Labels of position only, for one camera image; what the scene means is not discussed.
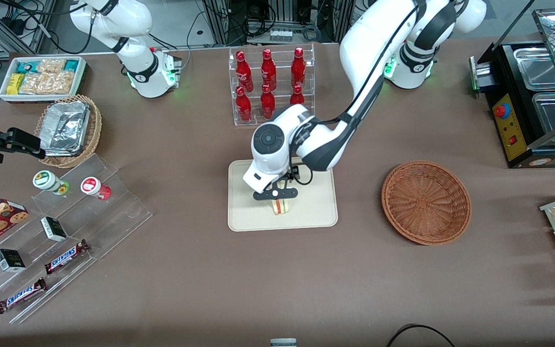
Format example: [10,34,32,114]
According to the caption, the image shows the cream plastic tray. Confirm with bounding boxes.
[228,155,339,232]

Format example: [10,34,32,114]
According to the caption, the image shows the light wicker basket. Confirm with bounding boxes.
[34,94,103,169]

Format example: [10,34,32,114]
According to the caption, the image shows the brown round wicker basket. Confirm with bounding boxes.
[381,160,472,246]

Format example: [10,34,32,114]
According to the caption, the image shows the green lid yogurt cup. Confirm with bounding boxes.
[32,170,70,196]

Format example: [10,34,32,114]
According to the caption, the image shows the white plastic snack bin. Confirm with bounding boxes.
[0,56,87,103]

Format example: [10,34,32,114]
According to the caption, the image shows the stack of foil trays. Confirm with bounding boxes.
[40,100,91,157]

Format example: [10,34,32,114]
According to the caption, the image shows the clear cracker bag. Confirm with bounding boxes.
[37,59,66,74]
[46,71,75,94]
[19,72,49,95]

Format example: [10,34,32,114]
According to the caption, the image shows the red lid yogurt cup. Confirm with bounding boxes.
[80,176,112,201]

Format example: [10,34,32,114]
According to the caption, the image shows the small black carton box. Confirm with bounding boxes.
[40,216,68,242]
[0,248,26,273]

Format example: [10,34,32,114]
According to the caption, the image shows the clear acrylic bottle rack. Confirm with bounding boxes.
[228,43,316,127]

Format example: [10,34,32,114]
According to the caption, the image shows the Snickers chocolate bar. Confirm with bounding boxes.
[44,239,90,275]
[0,277,48,315]

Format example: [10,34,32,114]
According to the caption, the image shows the clear acrylic stepped display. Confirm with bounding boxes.
[0,153,154,324]

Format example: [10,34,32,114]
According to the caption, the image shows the black food warmer machine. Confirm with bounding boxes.
[469,7,555,169]

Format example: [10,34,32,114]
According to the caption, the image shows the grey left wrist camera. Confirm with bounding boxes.
[252,189,299,200]

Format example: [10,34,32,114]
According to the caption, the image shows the black cable loop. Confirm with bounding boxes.
[386,324,456,347]

